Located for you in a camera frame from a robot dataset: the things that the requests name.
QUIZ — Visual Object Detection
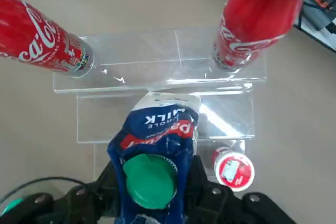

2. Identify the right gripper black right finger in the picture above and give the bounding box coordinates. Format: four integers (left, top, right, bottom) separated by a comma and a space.
186, 155, 301, 224

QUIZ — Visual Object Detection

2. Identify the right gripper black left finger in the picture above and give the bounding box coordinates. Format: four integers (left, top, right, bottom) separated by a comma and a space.
22, 161, 124, 224

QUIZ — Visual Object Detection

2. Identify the blue white milk carton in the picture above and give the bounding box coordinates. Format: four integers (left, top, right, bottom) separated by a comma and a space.
107, 92, 200, 224

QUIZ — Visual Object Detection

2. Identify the clear acrylic display stand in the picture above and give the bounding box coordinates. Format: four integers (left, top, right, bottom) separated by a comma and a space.
52, 26, 268, 185

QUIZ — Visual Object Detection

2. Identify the small red jar white lid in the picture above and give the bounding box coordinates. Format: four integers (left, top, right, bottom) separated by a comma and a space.
211, 146, 255, 193

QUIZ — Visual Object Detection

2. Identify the red cola bottle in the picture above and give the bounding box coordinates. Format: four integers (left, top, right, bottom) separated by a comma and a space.
211, 0, 316, 74
0, 0, 96, 79

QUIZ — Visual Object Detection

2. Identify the thin black wire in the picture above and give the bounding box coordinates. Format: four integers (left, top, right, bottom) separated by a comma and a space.
0, 176, 89, 204

